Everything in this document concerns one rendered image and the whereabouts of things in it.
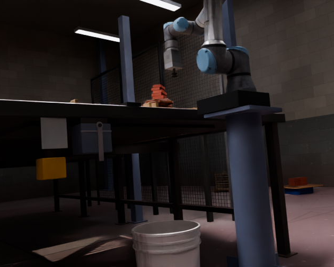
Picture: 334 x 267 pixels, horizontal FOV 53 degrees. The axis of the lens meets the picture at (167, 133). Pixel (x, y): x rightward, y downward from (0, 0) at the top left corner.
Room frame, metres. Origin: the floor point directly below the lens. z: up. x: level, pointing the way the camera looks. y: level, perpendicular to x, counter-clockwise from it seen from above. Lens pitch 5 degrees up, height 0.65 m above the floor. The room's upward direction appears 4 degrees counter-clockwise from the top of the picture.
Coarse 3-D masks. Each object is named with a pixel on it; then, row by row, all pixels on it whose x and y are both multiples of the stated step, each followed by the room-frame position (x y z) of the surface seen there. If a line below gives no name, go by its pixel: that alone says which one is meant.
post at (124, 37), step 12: (120, 24) 3.83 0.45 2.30; (120, 36) 3.84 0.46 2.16; (120, 48) 3.86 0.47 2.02; (132, 72) 3.85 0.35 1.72; (132, 84) 3.84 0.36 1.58; (132, 96) 3.83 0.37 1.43; (132, 156) 3.80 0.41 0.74; (132, 168) 3.80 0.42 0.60; (132, 180) 3.81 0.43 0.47; (132, 192) 3.82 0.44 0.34; (132, 204) 3.84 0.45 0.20; (132, 216) 3.85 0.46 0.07
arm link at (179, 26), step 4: (176, 20) 1.79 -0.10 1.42; (180, 20) 1.78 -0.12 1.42; (184, 20) 1.79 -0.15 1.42; (172, 24) 1.82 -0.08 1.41; (176, 24) 1.79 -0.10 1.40; (180, 24) 1.78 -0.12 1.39; (184, 24) 1.79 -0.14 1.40; (188, 24) 1.81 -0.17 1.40; (172, 28) 1.83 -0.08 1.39; (176, 28) 1.80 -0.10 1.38; (180, 28) 1.79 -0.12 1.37; (184, 28) 1.79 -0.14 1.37; (188, 28) 1.83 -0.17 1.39; (192, 28) 1.84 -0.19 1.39; (172, 32) 1.85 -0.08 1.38; (176, 32) 1.83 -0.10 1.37; (180, 32) 1.83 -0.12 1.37; (184, 32) 1.84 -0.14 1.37; (188, 32) 1.85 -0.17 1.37; (176, 36) 1.88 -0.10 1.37
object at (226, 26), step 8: (224, 8) 5.84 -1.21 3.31; (232, 8) 5.87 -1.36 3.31; (224, 16) 5.85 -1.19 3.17; (232, 16) 5.86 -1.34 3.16; (224, 24) 5.86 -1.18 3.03; (232, 24) 5.84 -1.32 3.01; (224, 32) 5.87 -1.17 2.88; (232, 32) 5.83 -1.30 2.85; (224, 40) 5.89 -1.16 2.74; (232, 40) 5.81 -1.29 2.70
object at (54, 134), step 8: (40, 120) 1.25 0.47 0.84; (48, 120) 1.27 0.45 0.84; (56, 120) 1.29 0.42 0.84; (64, 120) 1.31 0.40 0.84; (48, 128) 1.27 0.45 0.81; (56, 128) 1.29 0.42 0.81; (64, 128) 1.31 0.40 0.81; (48, 136) 1.27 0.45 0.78; (56, 136) 1.29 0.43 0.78; (64, 136) 1.31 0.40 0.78; (48, 144) 1.27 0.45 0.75; (56, 144) 1.29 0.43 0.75; (64, 144) 1.31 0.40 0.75
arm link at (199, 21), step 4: (224, 0) 1.67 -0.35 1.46; (200, 12) 1.79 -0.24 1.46; (200, 16) 1.79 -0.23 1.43; (196, 20) 1.83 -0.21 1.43; (200, 20) 1.80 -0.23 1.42; (192, 24) 1.84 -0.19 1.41; (196, 24) 1.84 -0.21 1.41; (200, 24) 1.82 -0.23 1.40; (196, 28) 1.85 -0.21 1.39; (200, 28) 1.84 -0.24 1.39; (192, 32) 1.86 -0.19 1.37; (196, 32) 1.87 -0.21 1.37; (200, 32) 1.88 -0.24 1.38
